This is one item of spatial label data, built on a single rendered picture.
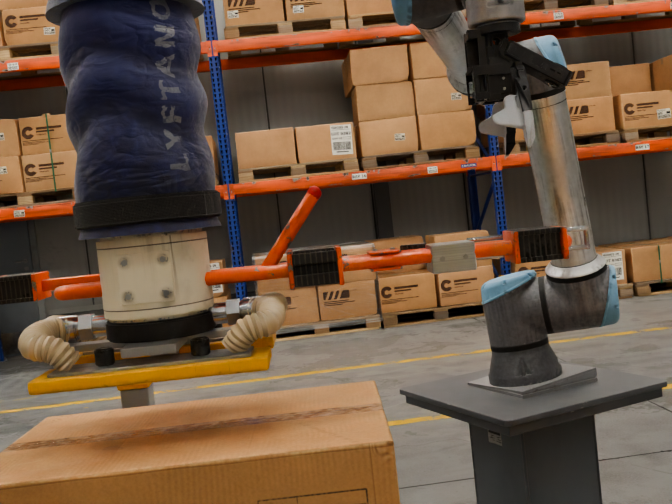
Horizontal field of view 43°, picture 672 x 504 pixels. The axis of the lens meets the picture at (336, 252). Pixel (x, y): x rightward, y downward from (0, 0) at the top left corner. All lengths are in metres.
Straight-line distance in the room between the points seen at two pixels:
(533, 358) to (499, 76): 1.02
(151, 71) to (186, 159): 0.14
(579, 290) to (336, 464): 1.12
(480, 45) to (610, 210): 9.29
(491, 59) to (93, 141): 0.62
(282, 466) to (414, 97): 7.71
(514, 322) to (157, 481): 1.23
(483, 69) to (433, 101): 7.37
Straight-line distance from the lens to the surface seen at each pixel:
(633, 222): 10.73
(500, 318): 2.20
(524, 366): 2.21
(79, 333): 1.37
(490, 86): 1.35
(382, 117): 8.61
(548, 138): 2.05
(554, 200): 2.10
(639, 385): 2.24
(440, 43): 1.68
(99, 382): 1.24
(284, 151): 8.48
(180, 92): 1.29
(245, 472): 1.18
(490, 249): 1.33
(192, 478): 1.19
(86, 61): 1.30
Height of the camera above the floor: 1.27
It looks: 3 degrees down
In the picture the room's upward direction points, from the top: 6 degrees counter-clockwise
